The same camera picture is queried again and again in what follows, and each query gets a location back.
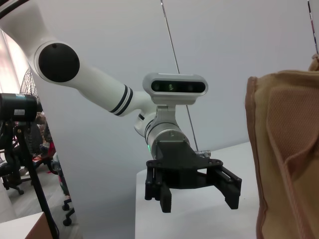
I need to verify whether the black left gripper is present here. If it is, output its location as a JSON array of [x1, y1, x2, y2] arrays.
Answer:
[[145, 140, 243, 214]]

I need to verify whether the khaki canvas food bag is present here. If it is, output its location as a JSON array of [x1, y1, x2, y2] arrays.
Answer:
[[245, 53, 319, 239]]

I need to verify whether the black caster foot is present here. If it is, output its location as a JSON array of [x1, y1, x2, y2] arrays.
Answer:
[[61, 195, 75, 227]]

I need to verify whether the black lamp stand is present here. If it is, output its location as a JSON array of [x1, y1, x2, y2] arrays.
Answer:
[[13, 121, 60, 239]]

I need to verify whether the wooden cabinet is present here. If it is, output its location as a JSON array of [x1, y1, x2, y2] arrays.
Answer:
[[24, 211, 54, 239]]

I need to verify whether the black office chair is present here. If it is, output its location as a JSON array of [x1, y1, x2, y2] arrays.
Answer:
[[0, 149, 25, 196]]

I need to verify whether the black studio lamp head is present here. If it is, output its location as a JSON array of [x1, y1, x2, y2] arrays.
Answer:
[[0, 92, 43, 123]]

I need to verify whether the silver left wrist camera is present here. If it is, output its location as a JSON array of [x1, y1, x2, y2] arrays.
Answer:
[[142, 73, 209, 107]]

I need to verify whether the wire grille fan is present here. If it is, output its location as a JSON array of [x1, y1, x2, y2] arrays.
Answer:
[[19, 67, 53, 156]]

